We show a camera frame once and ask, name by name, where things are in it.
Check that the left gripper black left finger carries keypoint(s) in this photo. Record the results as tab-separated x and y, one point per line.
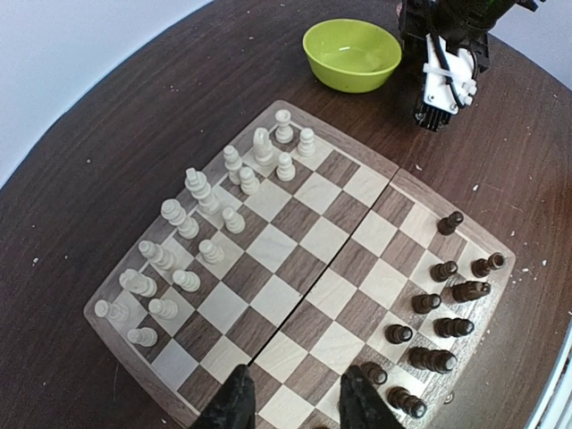
234	404

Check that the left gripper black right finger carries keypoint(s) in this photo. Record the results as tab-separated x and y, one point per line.
360	405

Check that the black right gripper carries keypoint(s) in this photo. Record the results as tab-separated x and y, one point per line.
462	24

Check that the dark pawn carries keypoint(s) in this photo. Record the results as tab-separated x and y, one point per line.
374	373

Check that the dark queen chess piece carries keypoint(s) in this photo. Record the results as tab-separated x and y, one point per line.
440	361

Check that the dark king chess piece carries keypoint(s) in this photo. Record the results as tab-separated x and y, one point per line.
453	327

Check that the dark knight chess piece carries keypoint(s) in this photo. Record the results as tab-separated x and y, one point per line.
470	291

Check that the dark pawn chess piece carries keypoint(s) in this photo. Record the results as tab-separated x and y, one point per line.
443	271

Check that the wooden chess board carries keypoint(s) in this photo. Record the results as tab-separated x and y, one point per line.
327	246

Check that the dark pawn right board edge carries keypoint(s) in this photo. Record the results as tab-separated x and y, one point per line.
448	225

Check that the row of white chess pieces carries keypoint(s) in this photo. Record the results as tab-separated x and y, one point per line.
160	231

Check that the dark pawn rank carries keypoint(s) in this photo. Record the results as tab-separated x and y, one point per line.
425	303
398	333

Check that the lime green bowl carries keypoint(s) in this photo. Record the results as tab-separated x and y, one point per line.
351	56

